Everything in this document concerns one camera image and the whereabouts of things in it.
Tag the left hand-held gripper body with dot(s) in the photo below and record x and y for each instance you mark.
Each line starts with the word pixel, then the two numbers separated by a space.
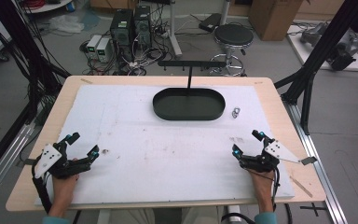
pixel 62 164

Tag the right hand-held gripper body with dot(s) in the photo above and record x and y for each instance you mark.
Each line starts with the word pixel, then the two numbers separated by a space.
pixel 262 160

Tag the small silver metal clasp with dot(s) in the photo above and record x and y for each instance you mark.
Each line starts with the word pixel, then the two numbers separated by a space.
pixel 236 112

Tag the black rack with oval tray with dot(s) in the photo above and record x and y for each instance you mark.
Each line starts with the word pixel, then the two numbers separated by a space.
pixel 188 105

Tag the person's left hand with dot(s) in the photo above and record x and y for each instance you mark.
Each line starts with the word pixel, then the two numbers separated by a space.
pixel 64 186

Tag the person's right hand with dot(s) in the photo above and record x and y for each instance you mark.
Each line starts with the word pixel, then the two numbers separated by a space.
pixel 262 185

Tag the grey tab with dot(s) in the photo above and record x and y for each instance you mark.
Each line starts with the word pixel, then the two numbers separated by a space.
pixel 28 161
pixel 309 160

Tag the wooden table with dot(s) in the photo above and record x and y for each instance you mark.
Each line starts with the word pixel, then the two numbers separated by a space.
pixel 295 124

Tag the thin wooden stick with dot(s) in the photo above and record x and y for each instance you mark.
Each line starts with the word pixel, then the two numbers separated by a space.
pixel 301 186

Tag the white foam board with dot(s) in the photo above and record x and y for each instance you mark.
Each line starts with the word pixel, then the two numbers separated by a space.
pixel 155 161

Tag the white power supply unit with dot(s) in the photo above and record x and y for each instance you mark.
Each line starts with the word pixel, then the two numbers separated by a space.
pixel 93 46
pixel 103 49

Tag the black round stool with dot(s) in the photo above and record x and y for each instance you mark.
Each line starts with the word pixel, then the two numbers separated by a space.
pixel 233 34

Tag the clear plastic bag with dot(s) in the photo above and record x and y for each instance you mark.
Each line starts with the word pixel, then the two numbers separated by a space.
pixel 66 24

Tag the brown cardboard box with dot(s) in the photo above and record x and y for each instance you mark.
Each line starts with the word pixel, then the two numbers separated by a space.
pixel 273 18

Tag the grey and black machine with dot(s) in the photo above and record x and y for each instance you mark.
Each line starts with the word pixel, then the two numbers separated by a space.
pixel 341 49

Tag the black computer tower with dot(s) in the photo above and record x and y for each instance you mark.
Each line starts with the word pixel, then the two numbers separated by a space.
pixel 122 31
pixel 143 26

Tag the flat black box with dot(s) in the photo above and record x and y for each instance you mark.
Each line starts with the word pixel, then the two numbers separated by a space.
pixel 210 22

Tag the round white table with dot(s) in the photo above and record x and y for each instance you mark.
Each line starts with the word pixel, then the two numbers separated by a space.
pixel 48 5

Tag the white desk leg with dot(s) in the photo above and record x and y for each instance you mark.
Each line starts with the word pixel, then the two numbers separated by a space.
pixel 174 31

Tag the aluminium rail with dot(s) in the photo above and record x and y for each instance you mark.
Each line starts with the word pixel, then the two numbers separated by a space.
pixel 3 161
pixel 320 174

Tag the black metal frame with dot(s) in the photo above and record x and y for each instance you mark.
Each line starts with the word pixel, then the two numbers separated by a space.
pixel 15 40
pixel 323 46

